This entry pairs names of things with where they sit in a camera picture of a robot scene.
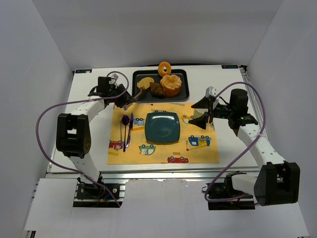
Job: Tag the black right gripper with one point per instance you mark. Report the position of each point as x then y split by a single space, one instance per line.
211 112

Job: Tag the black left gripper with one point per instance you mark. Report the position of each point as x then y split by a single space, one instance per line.
126 99

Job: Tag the sliced bread loaf piece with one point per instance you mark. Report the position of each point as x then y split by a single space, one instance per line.
144 83

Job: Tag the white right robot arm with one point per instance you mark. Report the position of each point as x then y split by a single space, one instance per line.
278 180

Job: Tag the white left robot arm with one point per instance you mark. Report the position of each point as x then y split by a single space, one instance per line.
73 137

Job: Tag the light green mug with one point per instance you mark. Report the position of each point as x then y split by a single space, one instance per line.
198 113

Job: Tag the purple spoon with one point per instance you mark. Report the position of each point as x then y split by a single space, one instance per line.
125 121

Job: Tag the iridescent knife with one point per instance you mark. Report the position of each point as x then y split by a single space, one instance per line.
130 130

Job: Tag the black baking tray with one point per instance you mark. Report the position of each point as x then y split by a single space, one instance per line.
147 97

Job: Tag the brown chocolate croissant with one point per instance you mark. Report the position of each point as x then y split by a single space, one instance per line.
156 90

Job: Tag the yellow cartoon placemat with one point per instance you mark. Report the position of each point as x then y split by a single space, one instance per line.
195 145

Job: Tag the orange sugared bun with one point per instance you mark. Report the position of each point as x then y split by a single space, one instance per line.
171 85

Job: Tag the teal square plate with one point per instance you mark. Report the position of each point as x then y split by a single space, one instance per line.
162 127

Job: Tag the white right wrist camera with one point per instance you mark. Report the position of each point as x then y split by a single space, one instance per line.
210 94

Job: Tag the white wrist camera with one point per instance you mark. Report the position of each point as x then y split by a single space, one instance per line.
210 94
114 78

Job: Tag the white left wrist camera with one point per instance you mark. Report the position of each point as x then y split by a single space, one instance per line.
114 78

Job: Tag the aluminium table frame rail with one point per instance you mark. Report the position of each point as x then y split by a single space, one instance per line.
255 102

